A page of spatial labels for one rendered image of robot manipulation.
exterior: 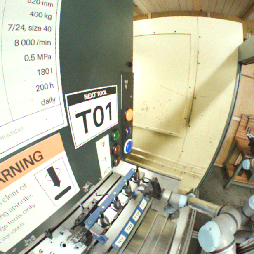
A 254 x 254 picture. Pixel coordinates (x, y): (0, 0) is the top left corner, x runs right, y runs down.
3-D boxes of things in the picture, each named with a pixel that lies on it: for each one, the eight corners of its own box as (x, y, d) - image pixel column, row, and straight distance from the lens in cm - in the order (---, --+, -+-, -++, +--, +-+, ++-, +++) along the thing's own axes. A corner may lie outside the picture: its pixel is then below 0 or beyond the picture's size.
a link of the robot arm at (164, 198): (168, 198, 74) (172, 188, 79) (161, 195, 74) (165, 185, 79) (165, 203, 81) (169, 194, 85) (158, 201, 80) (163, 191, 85)
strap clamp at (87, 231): (92, 233, 97) (87, 227, 83) (80, 246, 97) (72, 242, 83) (88, 230, 98) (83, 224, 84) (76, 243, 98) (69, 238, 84)
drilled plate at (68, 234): (88, 247, 91) (86, 246, 86) (59, 278, 97) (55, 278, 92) (64, 226, 100) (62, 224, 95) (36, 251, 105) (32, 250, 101)
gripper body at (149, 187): (142, 195, 82) (158, 202, 82) (143, 188, 75) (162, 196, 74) (146, 187, 86) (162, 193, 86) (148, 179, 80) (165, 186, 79)
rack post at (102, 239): (108, 238, 94) (101, 226, 66) (103, 244, 94) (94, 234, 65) (96, 230, 97) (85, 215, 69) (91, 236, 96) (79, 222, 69)
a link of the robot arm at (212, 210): (250, 203, 70) (189, 189, 99) (239, 215, 61) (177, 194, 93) (248, 224, 76) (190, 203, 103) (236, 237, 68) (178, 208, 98)
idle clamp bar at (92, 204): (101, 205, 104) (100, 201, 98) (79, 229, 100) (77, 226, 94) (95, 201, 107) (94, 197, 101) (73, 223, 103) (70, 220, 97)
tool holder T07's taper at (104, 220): (104, 215, 64) (102, 209, 58) (111, 220, 63) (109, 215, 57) (97, 221, 64) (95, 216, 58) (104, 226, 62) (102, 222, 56)
